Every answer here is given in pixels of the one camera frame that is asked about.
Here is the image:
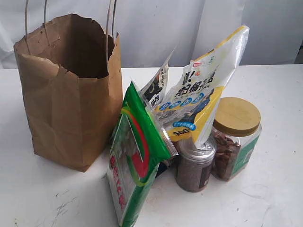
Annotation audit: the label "green snack bag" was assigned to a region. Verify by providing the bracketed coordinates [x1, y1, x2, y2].
[107, 82, 177, 227]

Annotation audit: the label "black metal frame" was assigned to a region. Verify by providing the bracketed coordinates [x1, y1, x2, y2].
[293, 41, 303, 64]

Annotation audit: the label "silver top can of seeds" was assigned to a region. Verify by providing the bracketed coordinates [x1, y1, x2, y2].
[175, 136, 216, 192]

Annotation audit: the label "black white cat food pouch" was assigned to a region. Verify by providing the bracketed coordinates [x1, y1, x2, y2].
[140, 48, 176, 109]

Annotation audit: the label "white backdrop curtain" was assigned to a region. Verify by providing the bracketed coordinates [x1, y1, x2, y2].
[0, 0, 303, 69]

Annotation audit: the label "clear jar with wooden lid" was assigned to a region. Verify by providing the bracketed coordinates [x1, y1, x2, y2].
[212, 97, 262, 181]

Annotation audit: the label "yellow white sugar bag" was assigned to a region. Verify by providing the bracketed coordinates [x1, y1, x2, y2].
[155, 25, 250, 148]

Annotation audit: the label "brown paper bag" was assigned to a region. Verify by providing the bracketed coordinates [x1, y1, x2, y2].
[14, 14, 123, 172]

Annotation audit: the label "dark blue snack packet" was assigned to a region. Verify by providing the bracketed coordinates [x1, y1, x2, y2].
[156, 157, 177, 178]

